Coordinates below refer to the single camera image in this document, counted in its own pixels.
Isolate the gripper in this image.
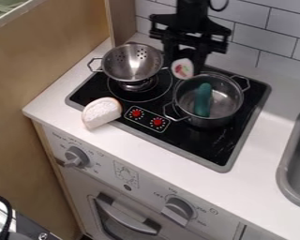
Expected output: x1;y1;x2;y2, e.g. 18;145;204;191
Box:
148;12;234;76

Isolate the toy stove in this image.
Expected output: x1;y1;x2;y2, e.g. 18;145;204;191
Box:
65;63;273;174

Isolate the toy sink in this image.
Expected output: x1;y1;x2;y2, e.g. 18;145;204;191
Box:
275;107;300;212

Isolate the black and white toy sushi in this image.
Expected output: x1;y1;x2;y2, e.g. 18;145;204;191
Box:
170;57;197;80

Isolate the silver strainer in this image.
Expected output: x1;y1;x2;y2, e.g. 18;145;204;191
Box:
85;42;167;92

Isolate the green toy pickle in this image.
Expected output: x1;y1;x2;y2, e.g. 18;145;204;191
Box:
192;82;215;118

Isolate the silver pot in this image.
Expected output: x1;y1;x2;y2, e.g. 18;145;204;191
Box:
161;71;252;129

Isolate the white toy bread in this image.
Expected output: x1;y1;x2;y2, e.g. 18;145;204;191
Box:
80;96;124;131

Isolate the black cable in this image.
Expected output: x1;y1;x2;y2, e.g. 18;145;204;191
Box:
0;193;15;240

